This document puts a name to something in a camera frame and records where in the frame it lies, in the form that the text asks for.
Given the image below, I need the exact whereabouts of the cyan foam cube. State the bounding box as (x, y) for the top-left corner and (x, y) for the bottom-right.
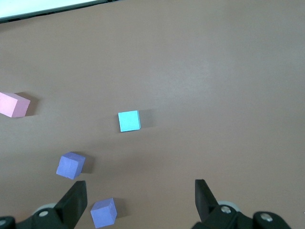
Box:
(118, 110), (142, 133)

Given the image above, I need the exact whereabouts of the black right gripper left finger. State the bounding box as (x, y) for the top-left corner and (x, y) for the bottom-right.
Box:
(20, 180), (88, 229)

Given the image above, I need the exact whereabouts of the purple foam cube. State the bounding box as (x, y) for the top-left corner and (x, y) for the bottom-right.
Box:
(90, 198), (118, 229)
(56, 151), (86, 180)

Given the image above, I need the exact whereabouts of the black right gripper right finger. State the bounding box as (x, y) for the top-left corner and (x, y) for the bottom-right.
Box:
(190, 179), (254, 229)

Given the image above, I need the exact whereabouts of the pink foam cube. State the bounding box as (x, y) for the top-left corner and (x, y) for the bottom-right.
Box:
(0, 92), (31, 118)

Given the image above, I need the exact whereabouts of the brown table cover mat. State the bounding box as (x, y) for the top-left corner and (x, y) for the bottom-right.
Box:
(0, 0), (305, 229)

